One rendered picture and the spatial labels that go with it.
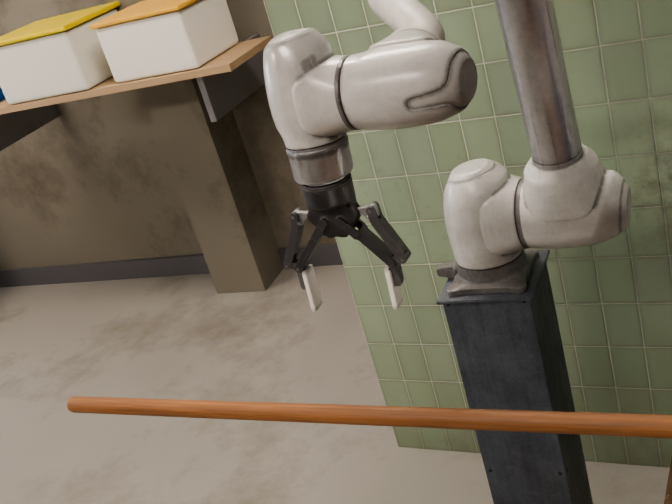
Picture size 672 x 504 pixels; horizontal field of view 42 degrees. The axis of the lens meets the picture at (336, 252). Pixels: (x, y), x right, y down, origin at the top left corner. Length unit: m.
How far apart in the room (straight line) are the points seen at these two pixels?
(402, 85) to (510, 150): 1.36
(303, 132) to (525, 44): 0.61
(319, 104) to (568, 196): 0.76
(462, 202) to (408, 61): 0.79
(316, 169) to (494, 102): 1.25
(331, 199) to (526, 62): 0.59
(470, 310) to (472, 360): 0.14
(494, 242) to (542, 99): 0.35
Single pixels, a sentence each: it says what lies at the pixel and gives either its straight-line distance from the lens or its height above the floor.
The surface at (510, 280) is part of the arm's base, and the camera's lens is 1.96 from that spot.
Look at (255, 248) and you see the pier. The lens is 4.55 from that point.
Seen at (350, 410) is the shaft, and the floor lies 1.20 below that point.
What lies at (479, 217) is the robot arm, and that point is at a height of 1.19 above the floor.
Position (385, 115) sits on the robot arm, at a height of 1.64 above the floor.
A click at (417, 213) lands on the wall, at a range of 2.64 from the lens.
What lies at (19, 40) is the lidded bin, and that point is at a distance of 4.18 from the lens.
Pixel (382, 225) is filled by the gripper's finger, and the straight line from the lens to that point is 1.26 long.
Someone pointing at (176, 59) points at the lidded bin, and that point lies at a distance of 3.76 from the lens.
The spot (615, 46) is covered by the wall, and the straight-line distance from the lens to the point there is 2.31.
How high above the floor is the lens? 1.96
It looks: 24 degrees down
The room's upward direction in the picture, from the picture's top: 17 degrees counter-clockwise
